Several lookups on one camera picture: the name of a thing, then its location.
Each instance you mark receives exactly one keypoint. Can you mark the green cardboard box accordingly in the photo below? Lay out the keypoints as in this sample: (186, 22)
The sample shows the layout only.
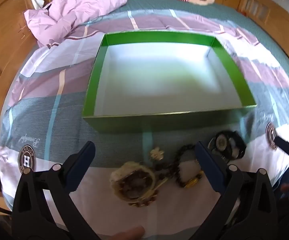
(159, 120)

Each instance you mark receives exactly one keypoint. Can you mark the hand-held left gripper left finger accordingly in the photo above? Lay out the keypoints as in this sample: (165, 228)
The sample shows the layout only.
(82, 161)

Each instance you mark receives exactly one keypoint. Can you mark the person's left hand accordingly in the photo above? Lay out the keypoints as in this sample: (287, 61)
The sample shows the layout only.
(127, 233)

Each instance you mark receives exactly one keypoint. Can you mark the wooden wardrobe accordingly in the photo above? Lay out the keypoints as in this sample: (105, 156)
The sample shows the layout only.
(267, 2)

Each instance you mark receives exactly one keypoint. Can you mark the pink quilt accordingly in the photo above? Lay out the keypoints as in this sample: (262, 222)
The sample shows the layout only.
(79, 7)

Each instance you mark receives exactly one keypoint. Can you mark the black wrist watch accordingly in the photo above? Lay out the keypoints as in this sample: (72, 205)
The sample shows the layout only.
(230, 142)

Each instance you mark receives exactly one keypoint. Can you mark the gold flower brooch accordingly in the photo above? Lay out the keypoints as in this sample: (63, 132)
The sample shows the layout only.
(157, 154)

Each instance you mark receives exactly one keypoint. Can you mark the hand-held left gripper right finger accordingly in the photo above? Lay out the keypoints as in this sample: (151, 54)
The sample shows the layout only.
(209, 166)

